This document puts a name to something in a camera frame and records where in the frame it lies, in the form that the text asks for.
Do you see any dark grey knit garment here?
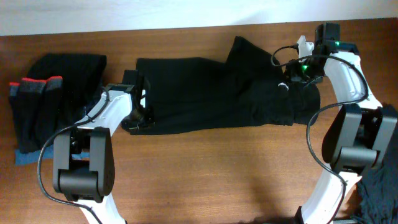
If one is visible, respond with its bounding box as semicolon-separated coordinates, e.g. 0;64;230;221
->
353;104;398;224

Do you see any black t-shirt with logo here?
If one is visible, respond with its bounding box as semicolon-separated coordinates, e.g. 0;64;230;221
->
121;36;320;135

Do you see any middle dark sock red cuff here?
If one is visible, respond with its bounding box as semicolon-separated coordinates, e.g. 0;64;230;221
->
16;78;46;154

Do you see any folded black garment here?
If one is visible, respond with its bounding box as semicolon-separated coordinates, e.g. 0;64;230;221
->
27;54;107;131

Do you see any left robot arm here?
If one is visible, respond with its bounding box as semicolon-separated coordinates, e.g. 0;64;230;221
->
53;70;154;223

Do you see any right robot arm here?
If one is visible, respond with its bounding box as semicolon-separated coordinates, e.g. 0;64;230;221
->
285;22;397;223

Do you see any left dark sock red cuff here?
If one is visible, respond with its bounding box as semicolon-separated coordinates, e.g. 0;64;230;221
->
8;82;21;128

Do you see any right dark sock red cuff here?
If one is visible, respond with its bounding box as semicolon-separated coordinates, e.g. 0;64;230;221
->
35;76;63;149

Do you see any dark sock red cuff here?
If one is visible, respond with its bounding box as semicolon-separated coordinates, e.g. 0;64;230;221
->
35;76;63;149
16;78;46;154
8;82;21;128

